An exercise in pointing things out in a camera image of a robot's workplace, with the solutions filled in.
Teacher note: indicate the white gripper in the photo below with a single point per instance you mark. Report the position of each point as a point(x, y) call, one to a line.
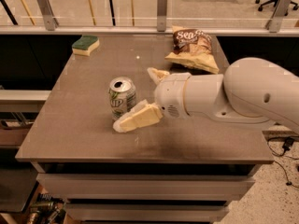
point(170, 95)

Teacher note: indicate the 7up soda can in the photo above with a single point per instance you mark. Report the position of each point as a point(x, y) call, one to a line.
point(122, 96)

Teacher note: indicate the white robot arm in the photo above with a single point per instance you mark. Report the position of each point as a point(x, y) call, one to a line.
point(252, 92)

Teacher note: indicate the green yellow sponge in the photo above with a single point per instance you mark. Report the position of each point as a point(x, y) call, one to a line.
point(85, 45)

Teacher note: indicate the sea salt chips bag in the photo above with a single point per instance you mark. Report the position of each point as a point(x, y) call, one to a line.
point(192, 48)

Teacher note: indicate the lower grey drawer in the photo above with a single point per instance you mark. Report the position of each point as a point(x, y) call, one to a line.
point(146, 212)

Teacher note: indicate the grey drawer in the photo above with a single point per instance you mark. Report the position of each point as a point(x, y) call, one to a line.
point(146, 212)
point(147, 187)

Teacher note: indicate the upper grey drawer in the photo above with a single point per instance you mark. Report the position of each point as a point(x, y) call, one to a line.
point(147, 187)

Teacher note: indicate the box of bottles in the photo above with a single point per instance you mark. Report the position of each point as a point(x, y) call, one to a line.
point(46, 210)

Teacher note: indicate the middle metal railing bracket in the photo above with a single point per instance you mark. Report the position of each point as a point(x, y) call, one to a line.
point(161, 15)

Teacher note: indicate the metal railing bracket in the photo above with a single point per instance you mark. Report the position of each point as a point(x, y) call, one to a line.
point(49, 19)
point(161, 15)
point(275, 22)

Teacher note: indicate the left metal railing bracket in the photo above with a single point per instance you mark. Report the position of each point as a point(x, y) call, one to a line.
point(49, 19)

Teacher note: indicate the right metal railing bracket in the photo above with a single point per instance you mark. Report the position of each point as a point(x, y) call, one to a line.
point(275, 22)

